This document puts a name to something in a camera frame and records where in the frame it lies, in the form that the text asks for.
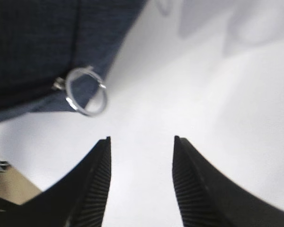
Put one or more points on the navy blue lunch bag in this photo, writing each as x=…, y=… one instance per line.
x=42, y=41

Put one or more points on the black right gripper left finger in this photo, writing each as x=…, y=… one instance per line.
x=77, y=200

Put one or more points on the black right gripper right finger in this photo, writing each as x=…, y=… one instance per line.
x=207, y=198

